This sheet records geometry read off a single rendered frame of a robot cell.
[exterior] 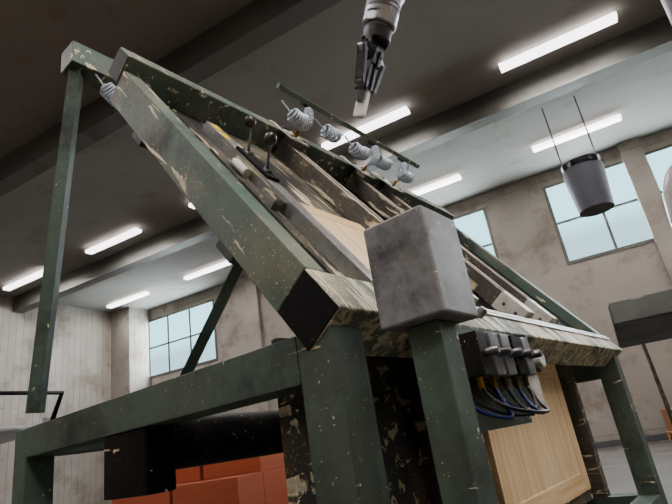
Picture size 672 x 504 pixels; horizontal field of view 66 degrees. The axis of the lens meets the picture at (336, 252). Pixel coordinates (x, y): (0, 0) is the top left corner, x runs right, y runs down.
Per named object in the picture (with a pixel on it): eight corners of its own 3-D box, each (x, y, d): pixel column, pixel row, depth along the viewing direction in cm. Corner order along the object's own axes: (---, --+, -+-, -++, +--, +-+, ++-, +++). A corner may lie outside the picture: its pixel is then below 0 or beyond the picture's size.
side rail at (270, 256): (276, 312, 99) (305, 266, 96) (109, 100, 167) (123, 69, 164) (297, 315, 103) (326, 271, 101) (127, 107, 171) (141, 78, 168)
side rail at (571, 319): (583, 350, 258) (597, 333, 255) (434, 234, 325) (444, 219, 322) (587, 351, 263) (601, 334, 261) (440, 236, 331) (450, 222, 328)
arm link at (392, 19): (359, -1, 131) (354, 21, 130) (391, -5, 126) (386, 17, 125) (375, 19, 138) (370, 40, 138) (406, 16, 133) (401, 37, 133)
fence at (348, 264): (369, 301, 116) (379, 287, 115) (201, 130, 174) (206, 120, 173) (382, 304, 120) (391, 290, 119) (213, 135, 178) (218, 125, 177)
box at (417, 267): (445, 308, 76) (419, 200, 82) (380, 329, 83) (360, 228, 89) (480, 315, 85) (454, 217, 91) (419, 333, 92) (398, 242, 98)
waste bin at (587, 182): (573, 210, 603) (557, 164, 625) (577, 222, 644) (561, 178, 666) (619, 196, 582) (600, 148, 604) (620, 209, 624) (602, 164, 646)
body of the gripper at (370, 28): (373, 38, 137) (365, 71, 136) (357, 21, 130) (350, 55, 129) (398, 36, 133) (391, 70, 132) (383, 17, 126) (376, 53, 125)
